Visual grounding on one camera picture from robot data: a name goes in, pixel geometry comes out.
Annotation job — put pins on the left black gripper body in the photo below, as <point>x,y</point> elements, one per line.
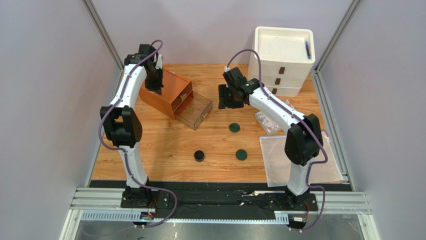
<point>154,81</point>

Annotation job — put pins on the blue pen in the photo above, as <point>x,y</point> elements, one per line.
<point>307,48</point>

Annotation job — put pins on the clear drawer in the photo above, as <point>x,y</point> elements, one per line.
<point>193,110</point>
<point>183,96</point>

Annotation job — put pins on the clear plastic bag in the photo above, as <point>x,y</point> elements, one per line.
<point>278,166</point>

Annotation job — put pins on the white three-drawer organizer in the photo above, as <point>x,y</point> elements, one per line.
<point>284,64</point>

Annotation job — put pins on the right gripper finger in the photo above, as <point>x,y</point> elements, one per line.
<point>234,104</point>
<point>223,96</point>

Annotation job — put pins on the aluminium front rail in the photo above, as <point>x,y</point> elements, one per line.
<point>102,204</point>

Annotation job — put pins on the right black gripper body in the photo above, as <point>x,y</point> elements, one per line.
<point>228,95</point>

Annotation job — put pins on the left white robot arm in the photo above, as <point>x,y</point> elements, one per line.
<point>121,130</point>

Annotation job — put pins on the floral patterned palette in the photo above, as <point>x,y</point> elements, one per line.
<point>266,122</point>

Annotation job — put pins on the green compact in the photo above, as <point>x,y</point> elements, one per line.
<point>241,154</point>
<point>234,127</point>

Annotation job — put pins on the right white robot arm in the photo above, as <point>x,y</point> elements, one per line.
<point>303,133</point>

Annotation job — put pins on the black round jar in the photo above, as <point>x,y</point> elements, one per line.
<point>199,156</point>

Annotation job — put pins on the orange drawer box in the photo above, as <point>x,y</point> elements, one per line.
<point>167,102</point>

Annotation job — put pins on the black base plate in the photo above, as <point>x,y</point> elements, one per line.
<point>213,200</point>

